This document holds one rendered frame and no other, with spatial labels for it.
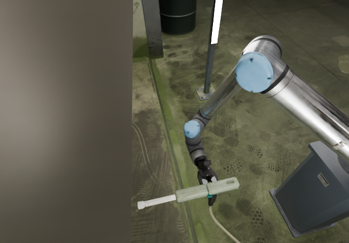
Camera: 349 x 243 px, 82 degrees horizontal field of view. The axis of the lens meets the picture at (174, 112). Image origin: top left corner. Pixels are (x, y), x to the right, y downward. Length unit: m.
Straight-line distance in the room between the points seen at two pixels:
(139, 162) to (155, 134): 0.29
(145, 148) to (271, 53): 1.30
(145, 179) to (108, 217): 1.35
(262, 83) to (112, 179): 0.56
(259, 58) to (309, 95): 0.19
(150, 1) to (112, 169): 2.31
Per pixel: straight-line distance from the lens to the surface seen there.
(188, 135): 1.10
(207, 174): 1.10
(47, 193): 0.20
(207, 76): 2.02
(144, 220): 1.52
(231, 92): 0.95
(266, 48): 0.71
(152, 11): 2.46
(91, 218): 0.26
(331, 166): 1.17
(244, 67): 0.66
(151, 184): 1.59
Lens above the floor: 1.50
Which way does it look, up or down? 49 degrees down
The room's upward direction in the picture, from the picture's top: 3 degrees counter-clockwise
